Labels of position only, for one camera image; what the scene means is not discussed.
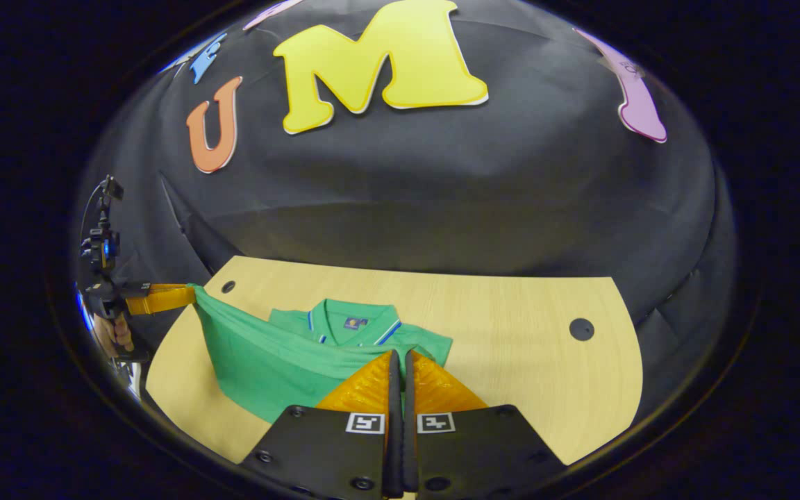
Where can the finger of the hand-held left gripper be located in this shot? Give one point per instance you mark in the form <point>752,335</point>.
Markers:
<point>164,298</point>

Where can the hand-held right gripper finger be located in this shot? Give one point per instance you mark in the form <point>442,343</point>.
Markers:
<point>410,444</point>
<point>395,430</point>

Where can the green T-shirt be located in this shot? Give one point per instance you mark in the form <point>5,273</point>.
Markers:
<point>261,361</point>

